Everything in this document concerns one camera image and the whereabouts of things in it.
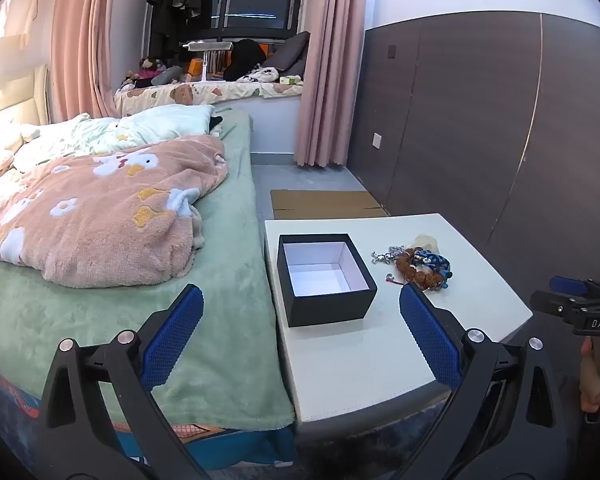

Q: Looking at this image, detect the brown bead bracelet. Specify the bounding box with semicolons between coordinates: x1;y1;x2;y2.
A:
395;247;451;291

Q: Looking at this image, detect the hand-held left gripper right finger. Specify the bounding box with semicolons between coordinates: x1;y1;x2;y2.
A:
394;282;569;480

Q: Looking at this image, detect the silver chain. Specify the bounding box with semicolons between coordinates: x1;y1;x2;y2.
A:
370;246;406;266

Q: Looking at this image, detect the pink fleece duck blanket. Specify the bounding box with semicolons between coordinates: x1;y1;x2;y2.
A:
0;135;230;290

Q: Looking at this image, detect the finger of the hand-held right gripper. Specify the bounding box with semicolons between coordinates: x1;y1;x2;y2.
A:
530;290;582;316
549;275;600;298

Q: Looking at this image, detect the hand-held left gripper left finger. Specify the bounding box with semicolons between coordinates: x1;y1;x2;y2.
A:
40;284;212;480

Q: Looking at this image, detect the black box with white inside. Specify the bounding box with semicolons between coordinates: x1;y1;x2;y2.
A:
276;233;379;328

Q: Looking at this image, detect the flat cardboard sheet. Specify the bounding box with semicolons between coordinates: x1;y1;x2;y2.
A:
270;189;389;221

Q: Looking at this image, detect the cream plush toy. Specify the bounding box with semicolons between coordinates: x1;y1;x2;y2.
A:
0;122;42;179

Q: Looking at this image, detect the printed window seat mattress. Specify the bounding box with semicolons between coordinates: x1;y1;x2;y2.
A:
113;79;305;117

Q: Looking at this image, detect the blue bead bracelet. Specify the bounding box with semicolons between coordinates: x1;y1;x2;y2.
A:
412;247;454;281

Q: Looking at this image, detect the grey pillow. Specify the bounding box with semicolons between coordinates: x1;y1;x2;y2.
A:
262;31;312;79

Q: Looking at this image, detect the beige headboard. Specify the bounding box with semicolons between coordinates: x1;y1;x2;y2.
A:
0;62;50;127

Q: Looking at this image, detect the pink curtain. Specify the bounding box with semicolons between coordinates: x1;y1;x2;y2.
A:
294;0;369;167
50;0;147;124

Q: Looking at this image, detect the dark doll plush toy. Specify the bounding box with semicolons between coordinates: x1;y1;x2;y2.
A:
129;57;183;89

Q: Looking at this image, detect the bed with green sheet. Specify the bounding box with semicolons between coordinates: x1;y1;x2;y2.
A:
0;110;297;434

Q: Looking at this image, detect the pale green pillow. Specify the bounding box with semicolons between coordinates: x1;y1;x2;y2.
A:
10;104;217;167

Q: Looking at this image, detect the white bedside table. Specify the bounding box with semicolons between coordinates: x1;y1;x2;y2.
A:
263;213;534;442

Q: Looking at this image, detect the black cushion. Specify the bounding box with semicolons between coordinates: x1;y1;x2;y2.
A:
228;38;267;82

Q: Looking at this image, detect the white desk lamp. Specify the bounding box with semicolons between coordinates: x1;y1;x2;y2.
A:
181;40;234;84

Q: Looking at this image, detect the person's right hand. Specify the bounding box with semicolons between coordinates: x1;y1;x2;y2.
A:
578;335;600;414

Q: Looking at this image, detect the black and white plush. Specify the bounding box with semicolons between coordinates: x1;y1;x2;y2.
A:
235;66;281;84

